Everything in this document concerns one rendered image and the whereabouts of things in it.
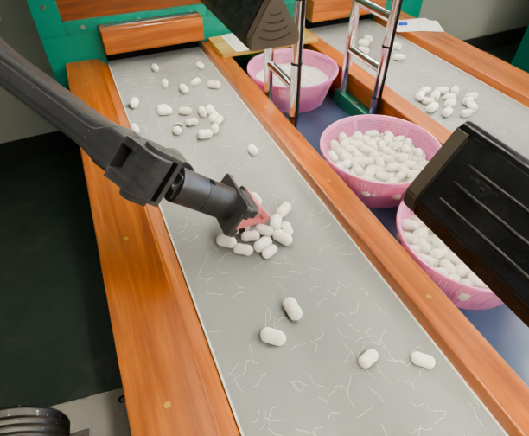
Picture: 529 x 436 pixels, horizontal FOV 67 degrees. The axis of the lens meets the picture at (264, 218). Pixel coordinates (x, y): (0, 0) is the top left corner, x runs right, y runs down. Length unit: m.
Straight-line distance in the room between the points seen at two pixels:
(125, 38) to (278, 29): 0.77
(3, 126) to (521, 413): 2.31
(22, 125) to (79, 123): 1.79
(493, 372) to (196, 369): 0.39
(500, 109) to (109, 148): 0.99
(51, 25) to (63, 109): 0.75
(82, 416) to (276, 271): 0.47
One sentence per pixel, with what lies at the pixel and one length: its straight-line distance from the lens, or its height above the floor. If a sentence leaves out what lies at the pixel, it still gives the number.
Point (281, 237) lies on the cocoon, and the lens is 0.70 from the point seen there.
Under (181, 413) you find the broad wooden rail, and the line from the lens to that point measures 0.55.
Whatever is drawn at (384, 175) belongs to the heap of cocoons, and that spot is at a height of 0.75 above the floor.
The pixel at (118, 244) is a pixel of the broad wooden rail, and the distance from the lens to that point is 0.73.
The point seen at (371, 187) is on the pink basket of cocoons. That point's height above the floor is 0.75.
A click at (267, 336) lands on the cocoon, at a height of 0.76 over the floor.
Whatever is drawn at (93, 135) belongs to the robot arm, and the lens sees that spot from 0.61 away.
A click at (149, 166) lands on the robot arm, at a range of 0.57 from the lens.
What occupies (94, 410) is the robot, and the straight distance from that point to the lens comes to 0.91.
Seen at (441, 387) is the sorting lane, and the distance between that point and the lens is 0.62.
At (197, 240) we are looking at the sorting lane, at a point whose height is 0.74.
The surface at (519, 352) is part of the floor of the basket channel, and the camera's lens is 0.78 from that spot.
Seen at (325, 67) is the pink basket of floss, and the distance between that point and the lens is 1.33.
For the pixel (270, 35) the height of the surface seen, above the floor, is 1.06.
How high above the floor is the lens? 1.27
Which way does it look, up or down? 44 degrees down
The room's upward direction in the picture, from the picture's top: straight up
